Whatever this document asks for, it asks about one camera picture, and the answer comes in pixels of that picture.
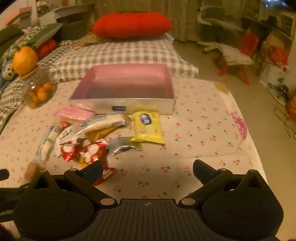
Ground brown snack packet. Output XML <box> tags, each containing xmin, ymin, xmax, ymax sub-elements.
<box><xmin>25</xmin><ymin>162</ymin><xmax>46</xmax><ymax>181</ymax></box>

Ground gold snack packet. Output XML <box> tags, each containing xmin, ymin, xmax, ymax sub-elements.
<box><xmin>85</xmin><ymin>126</ymin><xmax>116</xmax><ymax>143</ymax></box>

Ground blue plush toy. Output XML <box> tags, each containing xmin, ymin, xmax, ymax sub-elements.
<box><xmin>0</xmin><ymin>61</ymin><xmax>18</xmax><ymax>93</ymax></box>

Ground pink silver cardboard box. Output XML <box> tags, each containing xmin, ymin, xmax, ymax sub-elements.
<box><xmin>68</xmin><ymin>64</ymin><xmax>176</xmax><ymax>115</ymax></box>

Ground floor cable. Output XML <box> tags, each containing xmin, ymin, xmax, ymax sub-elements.
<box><xmin>273</xmin><ymin>107</ymin><xmax>296</xmax><ymax>140</ymax></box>

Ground gold foil bags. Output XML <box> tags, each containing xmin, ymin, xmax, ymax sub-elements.
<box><xmin>72</xmin><ymin>32</ymin><xmax>110</xmax><ymax>50</ymax></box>

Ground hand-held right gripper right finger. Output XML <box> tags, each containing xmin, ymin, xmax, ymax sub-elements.
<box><xmin>179</xmin><ymin>159</ymin><xmax>270</xmax><ymax>207</ymax></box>

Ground wooden shelf unit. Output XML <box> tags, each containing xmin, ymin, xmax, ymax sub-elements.
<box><xmin>240</xmin><ymin>11</ymin><xmax>296</xmax><ymax>59</ymax></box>

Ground red shopping bag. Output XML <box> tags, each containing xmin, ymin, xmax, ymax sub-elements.
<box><xmin>265</xmin><ymin>45</ymin><xmax>290</xmax><ymax>67</ymax></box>

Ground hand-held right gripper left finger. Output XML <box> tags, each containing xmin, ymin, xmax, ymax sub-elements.
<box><xmin>22</xmin><ymin>161</ymin><xmax>118</xmax><ymax>207</ymax></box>

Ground grey office chair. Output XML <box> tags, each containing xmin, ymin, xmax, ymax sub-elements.
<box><xmin>196</xmin><ymin>2</ymin><xmax>246</xmax><ymax>54</ymax></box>

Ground red tomato plush pillow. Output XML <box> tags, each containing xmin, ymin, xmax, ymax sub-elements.
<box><xmin>92</xmin><ymin>10</ymin><xmax>173</xmax><ymax>39</ymax></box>

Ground pink snack packet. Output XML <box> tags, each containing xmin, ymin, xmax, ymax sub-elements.
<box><xmin>53</xmin><ymin>107</ymin><xmax>95</xmax><ymax>122</ymax></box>

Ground orange net bag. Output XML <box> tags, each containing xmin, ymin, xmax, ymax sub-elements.
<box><xmin>285</xmin><ymin>95</ymin><xmax>296</xmax><ymax>121</ymax></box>

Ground dark green cushion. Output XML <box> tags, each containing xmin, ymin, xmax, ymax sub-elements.
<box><xmin>0</xmin><ymin>25</ymin><xmax>24</xmax><ymax>47</ymax></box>

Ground grey checked pillow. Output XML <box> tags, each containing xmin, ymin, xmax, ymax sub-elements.
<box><xmin>0</xmin><ymin>33</ymin><xmax>199</xmax><ymax>133</ymax></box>

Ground white desk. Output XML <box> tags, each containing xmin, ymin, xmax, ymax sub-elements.
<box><xmin>38</xmin><ymin>6</ymin><xmax>93</xmax><ymax>26</ymax></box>

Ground cherry print bed sheet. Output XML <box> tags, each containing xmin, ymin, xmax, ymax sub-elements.
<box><xmin>0</xmin><ymin>76</ymin><xmax>269</xmax><ymax>232</ymax></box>

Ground crumpled paper sheet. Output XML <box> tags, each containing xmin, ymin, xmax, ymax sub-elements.
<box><xmin>218</xmin><ymin>43</ymin><xmax>255</xmax><ymax>67</ymax></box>

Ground yellow snack packet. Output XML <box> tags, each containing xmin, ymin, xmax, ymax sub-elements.
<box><xmin>130</xmin><ymin>111</ymin><xmax>166</xmax><ymax>146</ymax></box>

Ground small red plush cushion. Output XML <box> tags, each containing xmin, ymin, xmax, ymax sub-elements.
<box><xmin>35</xmin><ymin>39</ymin><xmax>57</xmax><ymax>59</ymax></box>

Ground long white blue snack packet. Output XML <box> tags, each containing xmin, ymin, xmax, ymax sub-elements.
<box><xmin>80</xmin><ymin>111</ymin><xmax>127</xmax><ymax>135</ymax></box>
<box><xmin>34</xmin><ymin>125</ymin><xmax>63</xmax><ymax>163</ymax></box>

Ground red white snack packet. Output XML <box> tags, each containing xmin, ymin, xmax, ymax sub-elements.
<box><xmin>60</xmin><ymin>139</ymin><xmax>116</xmax><ymax>186</ymax></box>

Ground red plastic chair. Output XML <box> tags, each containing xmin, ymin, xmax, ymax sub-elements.
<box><xmin>218</xmin><ymin>32</ymin><xmax>260</xmax><ymax>85</ymax></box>

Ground green embroidered pillow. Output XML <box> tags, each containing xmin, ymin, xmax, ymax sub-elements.
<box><xmin>0</xmin><ymin>23</ymin><xmax>63</xmax><ymax>68</ymax></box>

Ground silver snack packet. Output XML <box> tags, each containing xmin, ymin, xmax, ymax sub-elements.
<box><xmin>108</xmin><ymin>136</ymin><xmax>143</xmax><ymax>156</ymax></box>

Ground white plastic bag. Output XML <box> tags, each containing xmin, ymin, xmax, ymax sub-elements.
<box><xmin>257</xmin><ymin>63</ymin><xmax>292</xmax><ymax>93</ymax></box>

